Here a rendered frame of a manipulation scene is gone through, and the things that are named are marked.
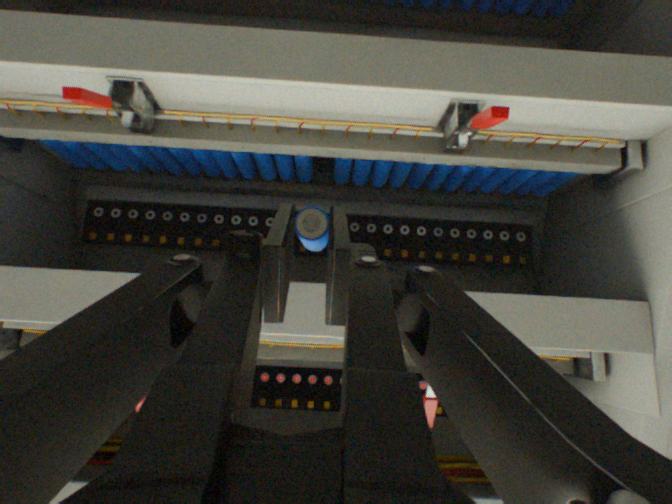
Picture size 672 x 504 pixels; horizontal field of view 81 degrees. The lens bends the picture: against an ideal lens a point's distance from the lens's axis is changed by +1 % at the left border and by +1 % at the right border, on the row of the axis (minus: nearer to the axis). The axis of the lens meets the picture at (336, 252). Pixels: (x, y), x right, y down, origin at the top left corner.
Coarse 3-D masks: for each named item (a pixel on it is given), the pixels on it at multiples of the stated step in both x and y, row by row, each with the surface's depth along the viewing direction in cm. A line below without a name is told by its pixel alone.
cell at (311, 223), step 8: (304, 208) 20; (312, 208) 20; (320, 208) 20; (296, 216) 20; (304, 216) 20; (312, 216) 20; (320, 216) 20; (296, 224) 20; (304, 224) 19; (312, 224) 20; (320, 224) 20; (328, 224) 20; (296, 232) 20; (304, 232) 20; (312, 232) 20; (320, 232) 20; (328, 232) 21; (304, 240) 20; (312, 240) 20; (320, 240) 20; (312, 248) 24; (320, 248) 25
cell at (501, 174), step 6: (498, 168) 39; (504, 168) 38; (510, 168) 38; (492, 174) 41; (498, 174) 40; (504, 174) 39; (510, 174) 39; (486, 180) 42; (492, 180) 41; (498, 180) 41; (504, 180) 41; (480, 186) 44; (486, 186) 43; (492, 186) 42; (486, 192) 44
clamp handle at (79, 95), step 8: (64, 88) 24; (72, 88) 24; (80, 88) 24; (64, 96) 24; (72, 96) 24; (80, 96) 24; (88, 96) 25; (96, 96) 26; (104, 96) 27; (88, 104) 26; (96, 104) 26; (104, 104) 27; (112, 104) 28; (120, 104) 29; (128, 112) 31; (128, 120) 31
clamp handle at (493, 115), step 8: (480, 112) 27; (488, 112) 25; (496, 112) 25; (504, 112) 25; (472, 120) 28; (480, 120) 26; (488, 120) 25; (496, 120) 25; (504, 120) 25; (464, 128) 30; (472, 128) 29; (480, 128) 28; (464, 136) 31; (464, 144) 31
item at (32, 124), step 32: (0, 128) 34; (32, 128) 34; (64, 128) 34; (96, 128) 34; (160, 128) 35; (192, 128) 35; (224, 128) 35; (256, 128) 35; (288, 128) 35; (416, 128) 33; (384, 160) 36; (416, 160) 36; (448, 160) 36; (480, 160) 36; (512, 160) 35; (544, 160) 35; (576, 160) 35; (608, 160) 35
